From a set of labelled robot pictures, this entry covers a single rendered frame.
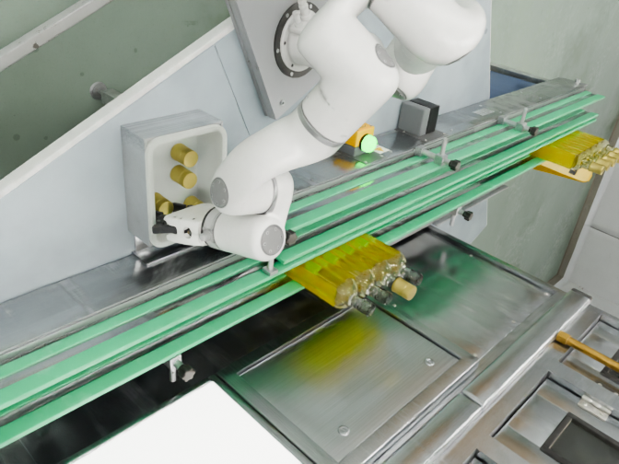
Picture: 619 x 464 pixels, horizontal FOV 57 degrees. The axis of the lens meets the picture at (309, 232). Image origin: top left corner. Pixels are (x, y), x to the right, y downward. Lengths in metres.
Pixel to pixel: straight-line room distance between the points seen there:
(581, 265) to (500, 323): 6.18
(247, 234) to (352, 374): 0.46
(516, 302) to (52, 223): 1.15
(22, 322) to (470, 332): 0.98
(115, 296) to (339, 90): 0.58
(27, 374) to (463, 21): 0.82
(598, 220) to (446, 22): 6.70
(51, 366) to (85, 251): 0.25
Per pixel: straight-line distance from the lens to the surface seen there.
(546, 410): 1.37
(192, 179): 1.15
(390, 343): 1.33
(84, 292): 1.13
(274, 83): 1.25
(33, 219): 1.09
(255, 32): 1.18
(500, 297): 1.64
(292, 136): 0.81
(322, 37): 0.76
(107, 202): 1.14
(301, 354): 1.26
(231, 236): 0.93
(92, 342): 1.05
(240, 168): 0.83
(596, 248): 7.55
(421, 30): 0.80
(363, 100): 0.76
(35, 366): 1.03
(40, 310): 1.11
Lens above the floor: 1.65
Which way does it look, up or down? 34 degrees down
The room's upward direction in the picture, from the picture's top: 121 degrees clockwise
